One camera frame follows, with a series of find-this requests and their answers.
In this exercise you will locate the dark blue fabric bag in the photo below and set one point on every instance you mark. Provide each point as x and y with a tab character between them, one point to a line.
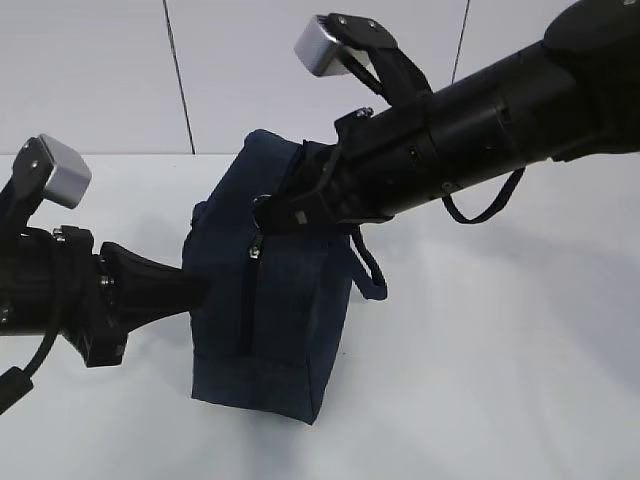
268	332

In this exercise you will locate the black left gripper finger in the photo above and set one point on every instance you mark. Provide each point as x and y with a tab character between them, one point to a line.
141	289

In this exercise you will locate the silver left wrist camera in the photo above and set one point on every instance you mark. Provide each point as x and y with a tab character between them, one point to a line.
44	169

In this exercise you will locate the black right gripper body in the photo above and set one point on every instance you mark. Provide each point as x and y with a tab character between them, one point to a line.
387	163

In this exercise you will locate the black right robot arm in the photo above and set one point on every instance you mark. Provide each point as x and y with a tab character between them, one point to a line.
572	94

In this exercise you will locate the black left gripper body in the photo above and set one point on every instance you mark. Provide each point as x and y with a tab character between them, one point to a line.
46	277

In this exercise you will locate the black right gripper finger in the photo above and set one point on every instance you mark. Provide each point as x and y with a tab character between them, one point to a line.
275	215
313	174

